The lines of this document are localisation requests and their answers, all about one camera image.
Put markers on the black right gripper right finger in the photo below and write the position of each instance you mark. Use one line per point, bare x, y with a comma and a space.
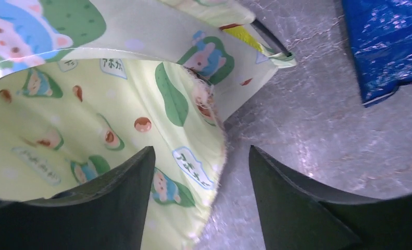
298, 212

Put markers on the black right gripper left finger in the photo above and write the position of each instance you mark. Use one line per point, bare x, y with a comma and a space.
107, 212

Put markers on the green avocado-print tent mat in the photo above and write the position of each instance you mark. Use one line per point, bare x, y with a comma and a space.
64, 124

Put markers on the green avocado-print pet tent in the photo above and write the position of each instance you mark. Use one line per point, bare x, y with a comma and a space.
221, 40

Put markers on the blue Doritos chip bag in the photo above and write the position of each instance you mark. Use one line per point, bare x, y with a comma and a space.
380, 38

